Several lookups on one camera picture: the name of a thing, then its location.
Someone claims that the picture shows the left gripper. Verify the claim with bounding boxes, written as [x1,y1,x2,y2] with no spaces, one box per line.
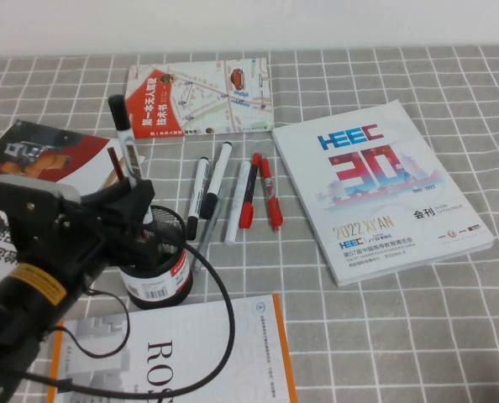
[58,180,156,272]

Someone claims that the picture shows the grey pen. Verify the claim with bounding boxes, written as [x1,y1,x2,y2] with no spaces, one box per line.
[190,188,227,274]

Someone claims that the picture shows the black mesh pen holder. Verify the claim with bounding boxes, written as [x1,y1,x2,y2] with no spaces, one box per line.
[118,203,194,311]

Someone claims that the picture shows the white pen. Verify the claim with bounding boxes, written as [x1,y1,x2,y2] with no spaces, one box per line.
[223,160,252,247]

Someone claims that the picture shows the red black marker pen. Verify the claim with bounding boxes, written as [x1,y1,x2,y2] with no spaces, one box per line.
[238,152,262,230]

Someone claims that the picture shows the red gel pen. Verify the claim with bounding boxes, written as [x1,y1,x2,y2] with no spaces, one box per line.
[259,157,284,233]

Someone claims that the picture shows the red black striped pencil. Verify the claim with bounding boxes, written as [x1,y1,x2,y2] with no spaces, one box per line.
[106,146,127,186]

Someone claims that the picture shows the street map cover book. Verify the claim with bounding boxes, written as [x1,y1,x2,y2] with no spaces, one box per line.
[125,56,275,140]

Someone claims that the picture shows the orange-edged ROS book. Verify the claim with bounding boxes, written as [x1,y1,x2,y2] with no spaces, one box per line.
[46,293,299,403]

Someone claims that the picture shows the white HEEC show catalogue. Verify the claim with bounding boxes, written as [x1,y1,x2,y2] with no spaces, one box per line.
[271,99,497,288]

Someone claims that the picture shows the grey white checked tablecloth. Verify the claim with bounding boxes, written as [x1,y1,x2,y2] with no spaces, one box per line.
[0,44,499,403]

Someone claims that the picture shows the thin black cable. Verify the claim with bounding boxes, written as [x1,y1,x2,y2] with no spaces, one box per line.
[58,287,132,360]

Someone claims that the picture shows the thick black camera cable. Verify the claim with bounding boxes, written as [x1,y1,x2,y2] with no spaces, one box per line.
[5,241,236,398]

